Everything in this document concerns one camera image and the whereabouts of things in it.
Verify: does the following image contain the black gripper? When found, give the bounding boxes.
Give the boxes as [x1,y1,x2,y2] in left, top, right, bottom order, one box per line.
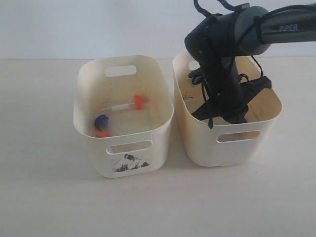
[184,13,272,123]

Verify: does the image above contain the orange-capped tube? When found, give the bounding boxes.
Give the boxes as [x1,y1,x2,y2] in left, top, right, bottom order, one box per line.
[94,131,112,138]

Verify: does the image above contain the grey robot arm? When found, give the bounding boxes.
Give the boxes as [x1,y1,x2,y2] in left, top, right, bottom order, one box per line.
[184,0,316,127]

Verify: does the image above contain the cream plastic bin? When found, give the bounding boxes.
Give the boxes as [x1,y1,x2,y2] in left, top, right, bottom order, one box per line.
[172,52,282,167]
[73,55,174,178]

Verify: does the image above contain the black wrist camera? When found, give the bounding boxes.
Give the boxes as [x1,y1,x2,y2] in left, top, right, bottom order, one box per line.
[188,68,203,86]

